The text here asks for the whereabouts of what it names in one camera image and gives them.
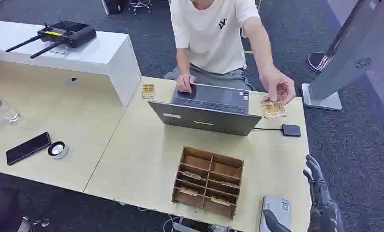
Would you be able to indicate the black floor cabinet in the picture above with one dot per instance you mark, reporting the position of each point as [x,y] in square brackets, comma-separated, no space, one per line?
[114,6]

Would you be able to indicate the grey floor display stand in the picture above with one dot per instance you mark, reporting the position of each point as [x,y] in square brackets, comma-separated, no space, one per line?
[345,57]

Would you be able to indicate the dark rounded object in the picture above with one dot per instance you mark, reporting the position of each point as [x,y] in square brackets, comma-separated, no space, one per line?
[1,211]

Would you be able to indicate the person's left hand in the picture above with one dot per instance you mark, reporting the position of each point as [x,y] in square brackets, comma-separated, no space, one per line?
[277,84]

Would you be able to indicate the white desk shelf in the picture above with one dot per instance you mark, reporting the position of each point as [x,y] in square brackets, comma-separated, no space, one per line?
[108,60]

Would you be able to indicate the black smartphone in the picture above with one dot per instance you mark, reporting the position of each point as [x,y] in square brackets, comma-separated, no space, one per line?
[28,148]

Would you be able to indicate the person's right hand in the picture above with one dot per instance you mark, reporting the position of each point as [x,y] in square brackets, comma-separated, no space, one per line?
[185,84]

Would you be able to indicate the dark round stand base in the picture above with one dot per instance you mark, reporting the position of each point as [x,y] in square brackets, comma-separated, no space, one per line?
[317,60]

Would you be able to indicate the grey open laptop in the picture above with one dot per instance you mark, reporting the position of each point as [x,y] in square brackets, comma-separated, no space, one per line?
[208,117]

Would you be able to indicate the clear glass bottle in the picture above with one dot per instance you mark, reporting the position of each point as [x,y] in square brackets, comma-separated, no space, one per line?
[6,112]

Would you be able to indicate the black remote controller with antennas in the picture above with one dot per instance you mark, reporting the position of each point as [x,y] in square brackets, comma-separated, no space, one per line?
[67,34]

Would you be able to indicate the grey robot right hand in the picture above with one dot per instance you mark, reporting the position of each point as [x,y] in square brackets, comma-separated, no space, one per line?
[325,208]

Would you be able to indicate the person in white shirt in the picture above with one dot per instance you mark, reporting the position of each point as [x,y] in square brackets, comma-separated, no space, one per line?
[208,38]

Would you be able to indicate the yellow floor tape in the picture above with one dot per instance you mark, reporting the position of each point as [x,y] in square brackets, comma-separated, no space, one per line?
[248,52]

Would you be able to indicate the clear remote holder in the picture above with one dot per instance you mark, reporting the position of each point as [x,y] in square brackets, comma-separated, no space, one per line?
[60,50]

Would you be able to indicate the stack of gold cards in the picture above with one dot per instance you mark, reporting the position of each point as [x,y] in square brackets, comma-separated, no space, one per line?
[147,91]

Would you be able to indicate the wooden compartment card box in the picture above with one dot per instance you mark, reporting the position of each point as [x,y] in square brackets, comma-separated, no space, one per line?
[208,184]

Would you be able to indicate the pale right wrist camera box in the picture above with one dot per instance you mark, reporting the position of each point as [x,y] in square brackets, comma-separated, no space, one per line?
[280,205]

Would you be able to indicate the black external drive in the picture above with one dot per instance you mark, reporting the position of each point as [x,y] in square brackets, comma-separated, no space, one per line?
[291,130]

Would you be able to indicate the small white round gadget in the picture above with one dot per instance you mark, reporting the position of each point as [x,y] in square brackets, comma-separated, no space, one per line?
[72,81]

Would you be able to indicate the round white tin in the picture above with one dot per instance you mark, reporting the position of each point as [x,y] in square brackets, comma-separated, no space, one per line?
[58,150]

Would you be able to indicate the chrome stool base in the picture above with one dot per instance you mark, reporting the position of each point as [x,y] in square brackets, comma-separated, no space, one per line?
[140,4]

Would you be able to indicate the gold printed card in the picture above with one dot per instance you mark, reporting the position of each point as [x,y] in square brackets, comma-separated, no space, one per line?
[272,110]

